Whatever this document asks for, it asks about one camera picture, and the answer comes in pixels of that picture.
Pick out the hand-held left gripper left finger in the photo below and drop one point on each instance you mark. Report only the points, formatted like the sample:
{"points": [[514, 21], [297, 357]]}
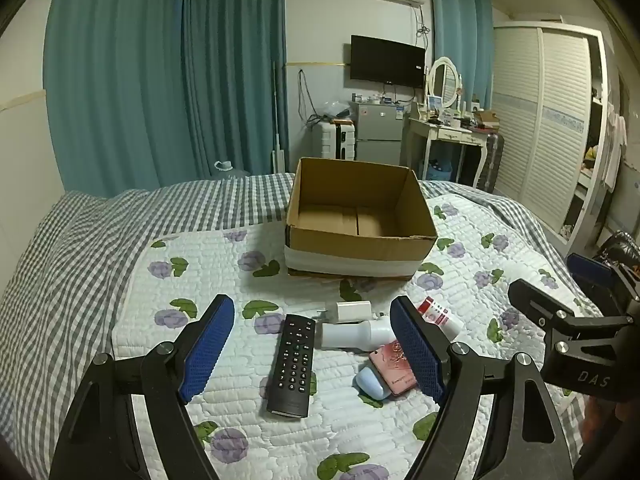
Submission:
{"points": [[207, 350]]}

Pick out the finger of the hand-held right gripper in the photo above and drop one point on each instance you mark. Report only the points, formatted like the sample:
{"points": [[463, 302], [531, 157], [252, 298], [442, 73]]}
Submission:
{"points": [[590, 266], [537, 310]]}

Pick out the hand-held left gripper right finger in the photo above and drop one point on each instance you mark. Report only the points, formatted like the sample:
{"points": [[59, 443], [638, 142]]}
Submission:
{"points": [[417, 350]]}

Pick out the pink patterned case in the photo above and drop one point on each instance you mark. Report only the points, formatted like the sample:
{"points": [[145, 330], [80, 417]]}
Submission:
{"points": [[395, 367]]}

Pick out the red and white tube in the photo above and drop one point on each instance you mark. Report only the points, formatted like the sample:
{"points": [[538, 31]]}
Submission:
{"points": [[440, 316]]}

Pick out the pale rounded power bank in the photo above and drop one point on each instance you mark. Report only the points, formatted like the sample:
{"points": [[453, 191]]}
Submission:
{"points": [[372, 385]]}

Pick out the white plastic bottle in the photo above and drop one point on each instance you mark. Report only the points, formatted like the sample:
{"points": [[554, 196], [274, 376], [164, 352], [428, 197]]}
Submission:
{"points": [[350, 335]]}

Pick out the white charger adapter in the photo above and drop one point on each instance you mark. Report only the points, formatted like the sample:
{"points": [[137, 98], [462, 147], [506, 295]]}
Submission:
{"points": [[352, 311]]}

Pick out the black remote control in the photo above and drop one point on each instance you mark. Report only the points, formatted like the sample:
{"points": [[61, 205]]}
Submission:
{"points": [[291, 365]]}

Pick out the cardboard box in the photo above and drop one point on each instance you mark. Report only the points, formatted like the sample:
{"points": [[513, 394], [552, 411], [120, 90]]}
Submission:
{"points": [[350, 252]]}

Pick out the dark shiny cloth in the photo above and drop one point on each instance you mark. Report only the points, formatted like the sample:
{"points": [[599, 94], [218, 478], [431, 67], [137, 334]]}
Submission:
{"points": [[622, 245]]}

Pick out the white floral quilted mat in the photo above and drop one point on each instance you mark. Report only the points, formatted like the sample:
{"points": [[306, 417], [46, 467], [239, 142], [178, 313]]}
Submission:
{"points": [[225, 280]]}

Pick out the white hanging clothes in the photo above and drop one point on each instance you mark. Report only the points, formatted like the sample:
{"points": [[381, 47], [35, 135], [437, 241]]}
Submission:
{"points": [[614, 145]]}

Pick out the dark suitcase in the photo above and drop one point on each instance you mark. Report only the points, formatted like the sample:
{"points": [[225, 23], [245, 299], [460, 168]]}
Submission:
{"points": [[494, 160]]}

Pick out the white louvered wardrobe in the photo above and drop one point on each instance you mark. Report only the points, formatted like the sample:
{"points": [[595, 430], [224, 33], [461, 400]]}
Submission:
{"points": [[540, 120]]}

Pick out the blue plastic basket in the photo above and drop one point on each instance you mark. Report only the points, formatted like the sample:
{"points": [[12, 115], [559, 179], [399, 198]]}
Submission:
{"points": [[440, 171]]}

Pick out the clear water jug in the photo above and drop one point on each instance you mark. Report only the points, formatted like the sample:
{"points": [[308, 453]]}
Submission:
{"points": [[232, 171]]}

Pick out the white dressing table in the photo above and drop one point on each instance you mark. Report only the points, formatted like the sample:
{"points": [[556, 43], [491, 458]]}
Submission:
{"points": [[450, 132]]}

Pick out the white flat mop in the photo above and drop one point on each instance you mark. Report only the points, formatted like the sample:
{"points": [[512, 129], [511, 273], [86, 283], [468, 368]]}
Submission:
{"points": [[278, 157]]}

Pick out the silver fridge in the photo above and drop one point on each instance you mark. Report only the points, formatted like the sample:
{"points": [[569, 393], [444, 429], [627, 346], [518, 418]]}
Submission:
{"points": [[380, 130]]}

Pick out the white suitcase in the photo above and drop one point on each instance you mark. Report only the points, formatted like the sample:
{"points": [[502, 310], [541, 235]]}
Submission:
{"points": [[332, 141]]}

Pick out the white oval mirror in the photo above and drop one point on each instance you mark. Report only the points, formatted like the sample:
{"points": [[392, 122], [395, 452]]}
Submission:
{"points": [[445, 80]]}

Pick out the clear plastic bag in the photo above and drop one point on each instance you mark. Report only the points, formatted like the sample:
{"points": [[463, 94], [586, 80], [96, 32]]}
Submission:
{"points": [[334, 109]]}

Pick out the teal curtain beside wardrobe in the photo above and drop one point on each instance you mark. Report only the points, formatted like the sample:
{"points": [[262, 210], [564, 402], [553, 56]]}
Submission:
{"points": [[462, 40]]}

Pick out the narrow teal curtain panel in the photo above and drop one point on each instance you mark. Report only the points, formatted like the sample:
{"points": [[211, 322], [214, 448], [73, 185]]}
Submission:
{"points": [[235, 70]]}

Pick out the wide teal curtain panel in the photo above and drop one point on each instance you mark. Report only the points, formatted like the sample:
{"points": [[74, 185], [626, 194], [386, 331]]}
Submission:
{"points": [[115, 75]]}

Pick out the black wall television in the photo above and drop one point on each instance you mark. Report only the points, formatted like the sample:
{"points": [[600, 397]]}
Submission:
{"points": [[387, 62]]}

